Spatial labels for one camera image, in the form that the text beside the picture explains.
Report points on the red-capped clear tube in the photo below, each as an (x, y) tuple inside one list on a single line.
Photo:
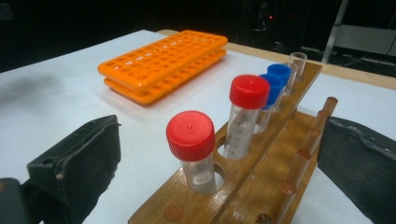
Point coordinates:
[(190, 137), (249, 91)]

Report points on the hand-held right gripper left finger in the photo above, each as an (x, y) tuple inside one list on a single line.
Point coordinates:
[(84, 161)]

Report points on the blue-capped clear tube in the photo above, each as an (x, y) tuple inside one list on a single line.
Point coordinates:
[(275, 90), (280, 71)]

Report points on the uncapped clear tube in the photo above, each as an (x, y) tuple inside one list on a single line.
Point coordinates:
[(299, 63), (292, 81)]

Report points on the dark equipment with red light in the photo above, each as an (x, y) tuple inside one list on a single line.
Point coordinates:
[(270, 21)]

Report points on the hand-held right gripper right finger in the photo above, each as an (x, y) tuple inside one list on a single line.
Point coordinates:
[(364, 168)]

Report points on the wooden tube rack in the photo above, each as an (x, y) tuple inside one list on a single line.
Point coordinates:
[(249, 186)]

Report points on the grey metal stand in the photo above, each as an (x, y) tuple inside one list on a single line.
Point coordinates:
[(361, 39)]

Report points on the white table sheet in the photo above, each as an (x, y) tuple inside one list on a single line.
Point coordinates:
[(46, 99)]

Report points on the orange plastic tube rack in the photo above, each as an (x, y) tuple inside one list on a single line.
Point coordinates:
[(162, 62)]

